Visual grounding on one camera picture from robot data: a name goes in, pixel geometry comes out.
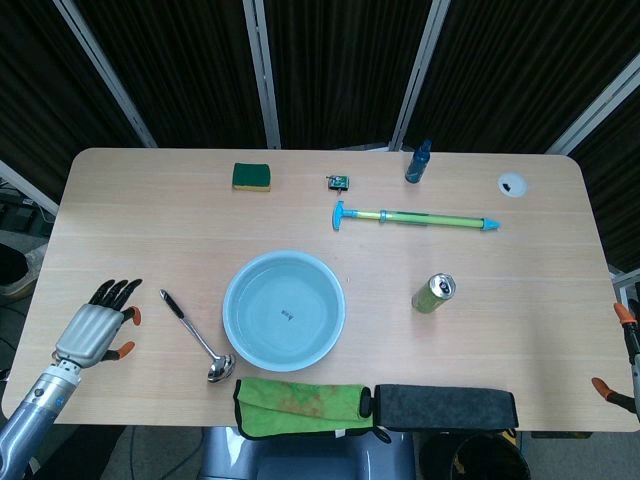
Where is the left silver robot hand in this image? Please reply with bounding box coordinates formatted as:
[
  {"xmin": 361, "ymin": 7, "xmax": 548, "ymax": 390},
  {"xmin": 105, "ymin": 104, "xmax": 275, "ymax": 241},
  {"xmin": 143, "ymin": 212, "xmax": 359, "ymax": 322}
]
[{"xmin": 53, "ymin": 277, "xmax": 144, "ymax": 368}]

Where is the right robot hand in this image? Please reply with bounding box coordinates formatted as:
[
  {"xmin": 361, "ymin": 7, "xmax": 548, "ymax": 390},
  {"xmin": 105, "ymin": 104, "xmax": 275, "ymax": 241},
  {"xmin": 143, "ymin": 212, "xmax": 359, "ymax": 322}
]
[{"xmin": 591, "ymin": 301, "xmax": 640, "ymax": 416}]

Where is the metal ladle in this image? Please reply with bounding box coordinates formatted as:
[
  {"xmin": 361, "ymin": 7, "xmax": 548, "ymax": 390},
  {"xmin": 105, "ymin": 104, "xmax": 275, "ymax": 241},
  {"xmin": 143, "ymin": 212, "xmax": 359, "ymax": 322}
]
[{"xmin": 159, "ymin": 288, "xmax": 237, "ymax": 385}]

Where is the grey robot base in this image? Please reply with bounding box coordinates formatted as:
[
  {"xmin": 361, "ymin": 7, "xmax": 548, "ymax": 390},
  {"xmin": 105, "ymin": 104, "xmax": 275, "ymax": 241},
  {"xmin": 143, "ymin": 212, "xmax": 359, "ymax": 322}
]
[{"xmin": 199, "ymin": 425, "xmax": 417, "ymax": 480}]

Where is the light blue plastic basin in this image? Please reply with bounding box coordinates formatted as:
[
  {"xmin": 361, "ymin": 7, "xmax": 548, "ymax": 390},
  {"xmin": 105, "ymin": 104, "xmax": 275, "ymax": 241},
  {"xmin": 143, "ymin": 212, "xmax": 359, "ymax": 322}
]
[{"xmin": 222, "ymin": 250, "xmax": 347, "ymax": 373}]

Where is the green and blue water pump toy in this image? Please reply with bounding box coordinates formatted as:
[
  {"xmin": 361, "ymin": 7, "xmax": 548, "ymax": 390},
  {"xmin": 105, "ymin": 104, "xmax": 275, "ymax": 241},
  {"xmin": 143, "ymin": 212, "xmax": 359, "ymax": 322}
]
[{"xmin": 330, "ymin": 200, "xmax": 503, "ymax": 234}]

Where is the round beige bin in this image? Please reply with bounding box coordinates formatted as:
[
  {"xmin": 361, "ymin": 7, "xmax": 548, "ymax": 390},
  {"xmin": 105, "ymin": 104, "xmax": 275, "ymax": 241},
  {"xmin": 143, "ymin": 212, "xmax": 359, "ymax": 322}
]
[{"xmin": 0, "ymin": 243, "xmax": 45, "ymax": 301}]

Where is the black waste bin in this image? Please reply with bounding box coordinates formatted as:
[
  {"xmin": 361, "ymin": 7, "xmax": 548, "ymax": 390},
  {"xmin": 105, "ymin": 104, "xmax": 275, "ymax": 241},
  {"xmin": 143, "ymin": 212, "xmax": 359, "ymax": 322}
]
[{"xmin": 447, "ymin": 432, "xmax": 531, "ymax": 480}]

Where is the dark grey folded cloth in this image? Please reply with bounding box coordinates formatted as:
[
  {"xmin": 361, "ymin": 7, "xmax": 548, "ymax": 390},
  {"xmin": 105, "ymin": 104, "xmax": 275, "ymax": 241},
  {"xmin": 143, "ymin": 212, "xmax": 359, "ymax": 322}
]
[{"xmin": 373, "ymin": 383, "xmax": 520, "ymax": 432}]

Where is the green drink can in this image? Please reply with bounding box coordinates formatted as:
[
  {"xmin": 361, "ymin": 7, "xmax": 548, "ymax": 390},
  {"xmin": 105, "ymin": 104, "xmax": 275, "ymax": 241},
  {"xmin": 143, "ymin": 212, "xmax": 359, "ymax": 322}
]
[{"xmin": 411, "ymin": 272, "xmax": 457, "ymax": 315}]

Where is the green microfiber cloth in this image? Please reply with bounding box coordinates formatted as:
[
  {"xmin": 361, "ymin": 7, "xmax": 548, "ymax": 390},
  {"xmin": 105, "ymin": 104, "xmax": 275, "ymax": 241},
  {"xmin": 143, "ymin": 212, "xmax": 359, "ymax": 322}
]
[{"xmin": 233, "ymin": 378, "xmax": 374, "ymax": 441}]

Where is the green and yellow sponge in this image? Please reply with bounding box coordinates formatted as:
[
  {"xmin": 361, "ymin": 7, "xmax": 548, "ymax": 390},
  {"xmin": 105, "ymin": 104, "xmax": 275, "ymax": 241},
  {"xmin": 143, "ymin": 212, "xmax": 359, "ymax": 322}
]
[{"xmin": 231, "ymin": 161, "xmax": 274, "ymax": 193}]

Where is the blue spray bottle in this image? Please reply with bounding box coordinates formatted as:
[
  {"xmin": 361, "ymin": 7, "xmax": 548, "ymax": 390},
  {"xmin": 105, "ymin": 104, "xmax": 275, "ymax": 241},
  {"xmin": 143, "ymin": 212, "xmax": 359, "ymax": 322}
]
[{"xmin": 404, "ymin": 139, "xmax": 433, "ymax": 184}]

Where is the white table cable grommet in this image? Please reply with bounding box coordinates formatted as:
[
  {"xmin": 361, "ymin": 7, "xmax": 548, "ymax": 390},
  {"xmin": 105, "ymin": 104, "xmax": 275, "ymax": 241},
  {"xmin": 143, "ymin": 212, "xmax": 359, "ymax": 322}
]
[{"xmin": 496, "ymin": 172, "xmax": 529, "ymax": 198}]

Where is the grey partition frame post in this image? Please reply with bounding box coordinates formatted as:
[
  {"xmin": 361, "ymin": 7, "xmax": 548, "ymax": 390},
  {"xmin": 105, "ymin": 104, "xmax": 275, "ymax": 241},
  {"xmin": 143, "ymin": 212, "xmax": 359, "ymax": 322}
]
[
  {"xmin": 53, "ymin": 0, "xmax": 158, "ymax": 148},
  {"xmin": 543, "ymin": 63, "xmax": 640, "ymax": 155},
  {"xmin": 387, "ymin": 0, "xmax": 454, "ymax": 152},
  {"xmin": 242, "ymin": 0, "xmax": 282, "ymax": 150}
]

